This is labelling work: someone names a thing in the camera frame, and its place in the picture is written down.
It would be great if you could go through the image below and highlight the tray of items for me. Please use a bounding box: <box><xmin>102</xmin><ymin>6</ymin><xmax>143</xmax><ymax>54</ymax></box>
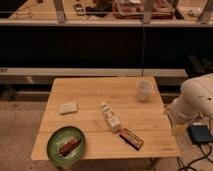
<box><xmin>113</xmin><ymin>0</ymin><xmax>174</xmax><ymax>19</ymax></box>

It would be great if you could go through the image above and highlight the background workbench shelf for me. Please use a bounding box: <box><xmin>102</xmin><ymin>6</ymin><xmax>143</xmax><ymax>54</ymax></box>
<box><xmin>0</xmin><ymin>0</ymin><xmax>213</xmax><ymax>27</ymax></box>

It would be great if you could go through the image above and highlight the brown sausage on plate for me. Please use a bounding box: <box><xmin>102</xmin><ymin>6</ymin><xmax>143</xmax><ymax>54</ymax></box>
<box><xmin>59</xmin><ymin>138</ymin><xmax>81</xmax><ymax>157</ymax></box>

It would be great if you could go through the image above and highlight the wooden table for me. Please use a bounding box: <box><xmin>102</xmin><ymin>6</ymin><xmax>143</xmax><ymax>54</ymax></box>
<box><xmin>31</xmin><ymin>77</ymin><xmax>179</xmax><ymax>160</ymax></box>

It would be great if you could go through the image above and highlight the black power box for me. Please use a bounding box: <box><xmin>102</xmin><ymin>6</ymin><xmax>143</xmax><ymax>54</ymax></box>
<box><xmin>187</xmin><ymin>125</ymin><xmax>213</xmax><ymax>144</ymax></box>

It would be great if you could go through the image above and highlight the white plastic bottle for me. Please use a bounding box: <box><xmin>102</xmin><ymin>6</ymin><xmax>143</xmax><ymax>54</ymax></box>
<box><xmin>101</xmin><ymin>103</ymin><xmax>121</xmax><ymax>133</ymax></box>

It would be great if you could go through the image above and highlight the green round plate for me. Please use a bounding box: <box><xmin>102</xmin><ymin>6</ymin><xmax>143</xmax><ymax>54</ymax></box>
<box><xmin>47</xmin><ymin>126</ymin><xmax>86</xmax><ymax>168</ymax></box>

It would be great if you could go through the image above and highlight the black phone on bench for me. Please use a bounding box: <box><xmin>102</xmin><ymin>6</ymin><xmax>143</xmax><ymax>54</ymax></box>
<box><xmin>73</xmin><ymin>4</ymin><xmax>85</xmax><ymax>16</ymax></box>

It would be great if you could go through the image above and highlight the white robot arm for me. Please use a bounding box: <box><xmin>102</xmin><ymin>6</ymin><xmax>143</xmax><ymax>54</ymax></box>
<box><xmin>165</xmin><ymin>73</ymin><xmax>213</xmax><ymax>125</ymax></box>

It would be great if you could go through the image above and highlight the black floor cable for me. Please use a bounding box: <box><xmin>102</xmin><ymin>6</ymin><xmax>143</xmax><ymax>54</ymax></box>
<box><xmin>176</xmin><ymin>143</ymin><xmax>213</xmax><ymax>171</ymax></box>

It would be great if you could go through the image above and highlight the brown rectangular eraser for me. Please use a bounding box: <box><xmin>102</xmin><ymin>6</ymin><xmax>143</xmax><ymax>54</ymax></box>
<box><xmin>119</xmin><ymin>128</ymin><xmax>144</xmax><ymax>150</ymax></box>

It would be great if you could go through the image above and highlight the white ceramic cup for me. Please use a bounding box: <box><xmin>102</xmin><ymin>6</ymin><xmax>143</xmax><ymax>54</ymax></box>
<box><xmin>136</xmin><ymin>80</ymin><xmax>153</xmax><ymax>101</ymax></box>

